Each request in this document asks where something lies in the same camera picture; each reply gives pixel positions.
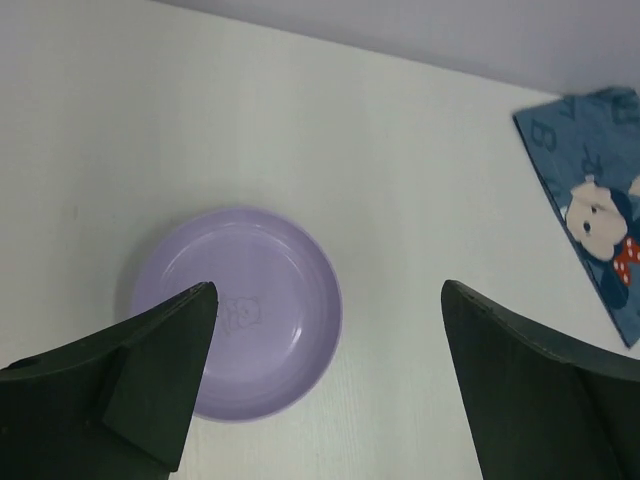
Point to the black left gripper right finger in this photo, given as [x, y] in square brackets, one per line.
[540, 404]

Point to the purple plastic plate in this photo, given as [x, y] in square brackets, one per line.
[279, 311]

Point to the blue cartoon mouse placemat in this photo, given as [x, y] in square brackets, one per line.
[585, 152]

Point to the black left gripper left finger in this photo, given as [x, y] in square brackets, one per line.
[116, 404]

